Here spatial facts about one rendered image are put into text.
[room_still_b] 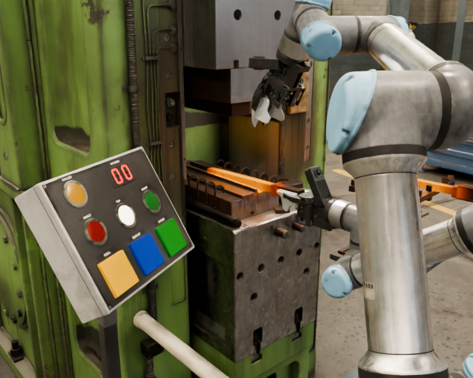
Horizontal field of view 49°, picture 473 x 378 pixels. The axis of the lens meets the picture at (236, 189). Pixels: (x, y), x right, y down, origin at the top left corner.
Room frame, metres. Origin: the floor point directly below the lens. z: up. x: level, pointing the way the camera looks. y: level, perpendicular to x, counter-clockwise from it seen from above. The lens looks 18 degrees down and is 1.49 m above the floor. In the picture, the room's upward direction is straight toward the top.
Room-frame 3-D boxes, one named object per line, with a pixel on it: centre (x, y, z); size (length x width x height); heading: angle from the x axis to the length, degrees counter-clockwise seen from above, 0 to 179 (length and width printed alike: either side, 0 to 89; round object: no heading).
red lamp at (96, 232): (0.95, 0.28, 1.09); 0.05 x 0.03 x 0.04; 131
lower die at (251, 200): (1.66, 0.08, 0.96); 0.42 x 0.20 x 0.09; 41
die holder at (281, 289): (1.71, 0.04, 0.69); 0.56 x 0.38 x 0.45; 41
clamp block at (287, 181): (1.67, -0.16, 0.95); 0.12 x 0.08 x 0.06; 41
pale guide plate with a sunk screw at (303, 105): (1.81, -0.21, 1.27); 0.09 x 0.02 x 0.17; 131
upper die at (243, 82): (1.66, 0.08, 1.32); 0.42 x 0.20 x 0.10; 41
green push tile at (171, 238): (1.12, 0.16, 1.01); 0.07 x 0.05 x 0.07; 156
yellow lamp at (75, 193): (0.97, 0.32, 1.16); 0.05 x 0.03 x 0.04; 131
